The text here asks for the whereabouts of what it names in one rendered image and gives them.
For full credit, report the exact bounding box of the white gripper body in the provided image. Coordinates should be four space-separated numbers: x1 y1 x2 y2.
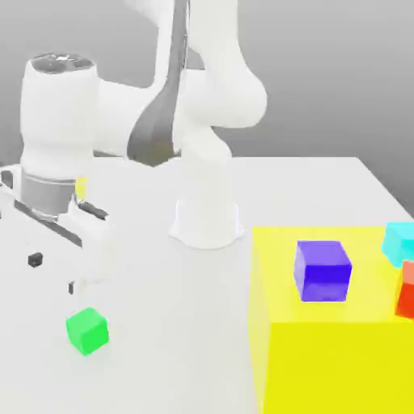
0 192 115 286

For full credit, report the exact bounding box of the small yellow cube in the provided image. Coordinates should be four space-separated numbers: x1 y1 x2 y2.
74 177 89 202

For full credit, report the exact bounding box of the small green cube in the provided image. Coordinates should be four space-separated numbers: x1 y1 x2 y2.
65 306 110 357

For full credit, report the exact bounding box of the small blue cube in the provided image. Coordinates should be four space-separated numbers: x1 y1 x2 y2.
293 239 353 303

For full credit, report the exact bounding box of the small cyan cube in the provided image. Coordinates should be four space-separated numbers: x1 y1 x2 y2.
381 222 414 269

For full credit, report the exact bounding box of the small red cube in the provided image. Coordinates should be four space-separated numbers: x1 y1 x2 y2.
394 260 414 320

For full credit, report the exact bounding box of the large yellow box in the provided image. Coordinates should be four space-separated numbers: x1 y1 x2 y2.
247 226 414 414

